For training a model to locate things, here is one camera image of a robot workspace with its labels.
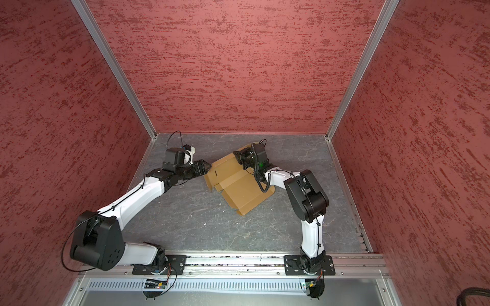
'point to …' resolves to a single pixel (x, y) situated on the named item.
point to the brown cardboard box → (239, 186)
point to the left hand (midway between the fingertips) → (206, 170)
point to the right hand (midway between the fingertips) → (229, 153)
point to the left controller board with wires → (154, 284)
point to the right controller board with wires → (315, 287)
